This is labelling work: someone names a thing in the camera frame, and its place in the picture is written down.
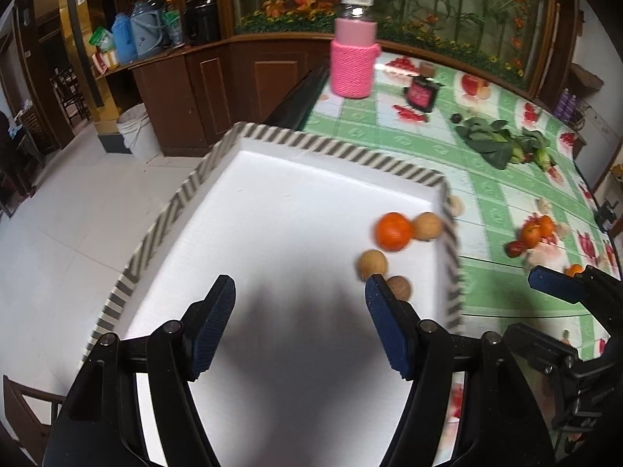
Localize beige cake piece upper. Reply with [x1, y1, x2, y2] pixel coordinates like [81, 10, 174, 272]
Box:
[537, 197, 552, 215]

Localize white plastic bucket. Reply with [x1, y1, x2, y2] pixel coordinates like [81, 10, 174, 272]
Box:
[116, 104, 160, 163]

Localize large orange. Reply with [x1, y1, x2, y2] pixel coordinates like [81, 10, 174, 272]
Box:
[374, 212, 414, 252]

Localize beige cake piece middle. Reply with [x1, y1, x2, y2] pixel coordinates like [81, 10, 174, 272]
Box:
[555, 223, 570, 239]

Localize wooden cabinet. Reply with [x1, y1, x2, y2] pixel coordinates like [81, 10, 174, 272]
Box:
[101, 33, 332, 157]

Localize bok choy vegetable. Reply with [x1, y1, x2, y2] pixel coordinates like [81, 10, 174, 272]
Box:
[516, 128, 556, 172]

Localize orange with stem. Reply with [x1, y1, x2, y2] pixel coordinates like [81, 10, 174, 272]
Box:
[519, 221, 542, 249]

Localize red jujube date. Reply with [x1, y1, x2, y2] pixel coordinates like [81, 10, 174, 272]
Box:
[504, 241, 527, 258]

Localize striped white cardboard box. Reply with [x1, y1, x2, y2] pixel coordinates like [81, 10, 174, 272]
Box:
[94, 122, 450, 466]

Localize dark green leafy vegetable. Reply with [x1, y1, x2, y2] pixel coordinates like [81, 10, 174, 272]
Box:
[455, 117, 514, 170]

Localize brown longan fruit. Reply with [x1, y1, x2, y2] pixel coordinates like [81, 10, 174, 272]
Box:
[412, 212, 443, 241]
[356, 249, 389, 281]

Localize brown round fruit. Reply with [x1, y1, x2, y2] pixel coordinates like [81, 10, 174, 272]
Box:
[387, 275, 412, 302]

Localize pink knitted sleeve bottle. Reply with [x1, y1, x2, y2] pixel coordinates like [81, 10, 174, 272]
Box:
[329, 0, 381, 99]

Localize black device at table edge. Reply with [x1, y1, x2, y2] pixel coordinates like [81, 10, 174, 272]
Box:
[595, 199, 618, 233]

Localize grey blue kettle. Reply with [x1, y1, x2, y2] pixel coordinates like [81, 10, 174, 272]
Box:
[130, 0, 167, 60]

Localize purple bottles on shelf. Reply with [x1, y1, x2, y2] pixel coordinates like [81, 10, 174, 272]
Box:
[553, 88, 577, 123]

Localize orange on printed grapes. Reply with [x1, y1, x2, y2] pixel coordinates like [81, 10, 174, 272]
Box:
[537, 215, 555, 238]

